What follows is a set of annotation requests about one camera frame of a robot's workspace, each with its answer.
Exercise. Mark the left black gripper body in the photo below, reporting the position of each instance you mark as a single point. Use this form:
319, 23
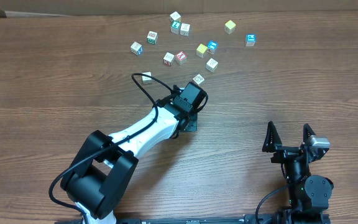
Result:
191, 126

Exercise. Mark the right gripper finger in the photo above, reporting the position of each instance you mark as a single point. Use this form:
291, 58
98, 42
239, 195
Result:
272, 140
307, 132

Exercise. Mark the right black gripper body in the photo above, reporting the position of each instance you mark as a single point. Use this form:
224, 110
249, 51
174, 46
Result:
288, 150

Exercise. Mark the blue edged wooden block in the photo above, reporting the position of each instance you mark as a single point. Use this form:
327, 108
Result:
137, 48

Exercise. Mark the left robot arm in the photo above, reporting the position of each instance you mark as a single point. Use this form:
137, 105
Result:
101, 171

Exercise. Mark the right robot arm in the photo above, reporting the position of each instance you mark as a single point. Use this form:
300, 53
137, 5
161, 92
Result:
308, 194

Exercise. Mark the red edged patterned block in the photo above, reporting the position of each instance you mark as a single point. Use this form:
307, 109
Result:
198, 80

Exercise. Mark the plain patterned wooden block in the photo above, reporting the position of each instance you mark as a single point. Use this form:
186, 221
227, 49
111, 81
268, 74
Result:
211, 65

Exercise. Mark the plain block lower left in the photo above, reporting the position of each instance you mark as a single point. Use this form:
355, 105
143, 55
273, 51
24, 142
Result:
146, 78

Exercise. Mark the red letter wooden block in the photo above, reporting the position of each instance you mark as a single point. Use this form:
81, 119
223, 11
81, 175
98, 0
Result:
180, 58

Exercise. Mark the red edged plain block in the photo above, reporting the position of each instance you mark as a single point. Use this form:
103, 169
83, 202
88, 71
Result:
168, 59

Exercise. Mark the yellow block centre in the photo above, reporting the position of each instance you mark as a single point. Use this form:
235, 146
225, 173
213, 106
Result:
201, 50

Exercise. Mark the plain block beside green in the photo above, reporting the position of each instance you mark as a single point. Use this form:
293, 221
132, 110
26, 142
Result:
185, 29

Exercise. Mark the green edged wooden block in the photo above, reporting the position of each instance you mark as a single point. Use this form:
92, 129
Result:
152, 37

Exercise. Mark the green letter wooden block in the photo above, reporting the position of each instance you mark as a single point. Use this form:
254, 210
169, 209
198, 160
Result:
175, 27

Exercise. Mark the blue P wooden block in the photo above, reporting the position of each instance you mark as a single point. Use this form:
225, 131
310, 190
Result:
250, 40

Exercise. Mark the yellow block upper right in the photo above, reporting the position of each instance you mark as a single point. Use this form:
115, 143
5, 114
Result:
229, 27

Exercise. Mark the top plain wooden block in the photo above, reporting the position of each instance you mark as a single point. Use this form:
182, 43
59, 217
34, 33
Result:
175, 16

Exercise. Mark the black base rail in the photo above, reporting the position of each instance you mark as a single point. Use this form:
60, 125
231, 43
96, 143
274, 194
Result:
247, 219

